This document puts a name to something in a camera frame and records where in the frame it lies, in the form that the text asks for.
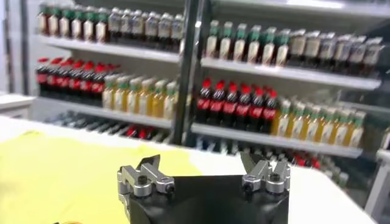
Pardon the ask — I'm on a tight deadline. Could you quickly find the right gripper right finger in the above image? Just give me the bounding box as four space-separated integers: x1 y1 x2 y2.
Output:
239 151 291 195

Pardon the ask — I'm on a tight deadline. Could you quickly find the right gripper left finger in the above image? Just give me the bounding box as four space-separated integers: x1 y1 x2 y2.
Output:
117 154 176 198

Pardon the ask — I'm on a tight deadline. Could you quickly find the light green t-shirt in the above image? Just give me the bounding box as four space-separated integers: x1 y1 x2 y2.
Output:
0 130 204 224

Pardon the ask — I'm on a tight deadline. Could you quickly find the yellow tea bottle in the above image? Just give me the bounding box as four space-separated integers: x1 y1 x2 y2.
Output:
275 99 292 137
139 78 155 116
304 105 321 142
114 75 129 112
127 77 141 115
333 109 351 146
319 106 336 144
291 102 307 139
163 81 178 120
151 79 167 119
102 74 116 110
349 111 366 149

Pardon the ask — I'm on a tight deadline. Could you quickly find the glass display cabinet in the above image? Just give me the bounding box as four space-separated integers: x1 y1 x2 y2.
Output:
18 0 200 147
194 0 390 224

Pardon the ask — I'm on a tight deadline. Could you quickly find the green-cap brown tea bottle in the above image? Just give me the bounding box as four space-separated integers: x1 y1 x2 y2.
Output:
246 24 262 64
261 26 277 66
48 6 60 37
275 29 291 68
58 8 71 39
219 21 234 60
205 19 220 58
233 23 247 61
71 9 83 40
82 10 95 42
95 11 110 43
37 5 49 36

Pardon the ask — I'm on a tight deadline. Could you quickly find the white-cap cream-label bottle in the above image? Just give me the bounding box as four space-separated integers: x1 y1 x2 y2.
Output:
289 29 307 66
304 30 321 68

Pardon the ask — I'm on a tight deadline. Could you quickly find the white-cap blue-label bottle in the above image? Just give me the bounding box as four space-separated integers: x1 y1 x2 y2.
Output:
108 7 122 42
334 34 352 72
349 35 366 74
157 13 172 49
170 14 185 51
318 32 336 69
132 10 144 43
362 37 385 77
144 12 159 46
121 9 133 42

